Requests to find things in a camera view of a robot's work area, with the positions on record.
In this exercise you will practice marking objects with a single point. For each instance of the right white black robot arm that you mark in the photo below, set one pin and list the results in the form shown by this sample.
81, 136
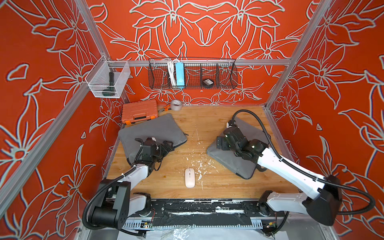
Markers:
320, 197

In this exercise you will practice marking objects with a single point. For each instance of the clear tape roll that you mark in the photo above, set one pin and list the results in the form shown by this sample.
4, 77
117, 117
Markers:
176, 105

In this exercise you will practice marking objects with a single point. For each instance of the orange tool case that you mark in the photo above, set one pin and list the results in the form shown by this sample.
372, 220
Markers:
139, 111

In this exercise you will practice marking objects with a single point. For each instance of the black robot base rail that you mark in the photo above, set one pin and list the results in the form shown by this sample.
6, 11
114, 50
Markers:
202, 213

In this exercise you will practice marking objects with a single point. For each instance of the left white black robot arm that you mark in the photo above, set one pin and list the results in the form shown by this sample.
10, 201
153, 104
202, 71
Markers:
113, 202

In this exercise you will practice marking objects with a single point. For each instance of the dark green flashlight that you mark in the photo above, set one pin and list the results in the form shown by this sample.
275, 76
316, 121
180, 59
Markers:
110, 90

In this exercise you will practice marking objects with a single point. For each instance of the grey laptop bag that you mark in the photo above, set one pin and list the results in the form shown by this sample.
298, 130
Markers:
163, 128
242, 168

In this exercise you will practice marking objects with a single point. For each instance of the black wire wall basket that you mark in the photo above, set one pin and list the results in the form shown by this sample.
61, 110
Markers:
162, 73

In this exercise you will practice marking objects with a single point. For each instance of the clear plastic wall bin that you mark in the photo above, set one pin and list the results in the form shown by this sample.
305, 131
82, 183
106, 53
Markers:
98, 77

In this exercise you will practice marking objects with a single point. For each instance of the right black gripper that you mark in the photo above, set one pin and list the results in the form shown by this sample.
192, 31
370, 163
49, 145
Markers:
226, 140

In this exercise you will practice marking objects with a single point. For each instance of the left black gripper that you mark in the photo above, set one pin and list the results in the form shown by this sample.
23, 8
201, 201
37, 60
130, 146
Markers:
164, 151

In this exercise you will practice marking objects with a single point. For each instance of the pink computer mouse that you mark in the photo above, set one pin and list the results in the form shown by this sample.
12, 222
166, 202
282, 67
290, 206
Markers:
190, 178

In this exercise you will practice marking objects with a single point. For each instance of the light blue box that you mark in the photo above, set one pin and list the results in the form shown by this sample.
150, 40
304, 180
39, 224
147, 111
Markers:
180, 74

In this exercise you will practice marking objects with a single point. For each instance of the orange handled pliers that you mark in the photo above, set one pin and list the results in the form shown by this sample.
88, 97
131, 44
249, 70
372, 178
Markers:
166, 108

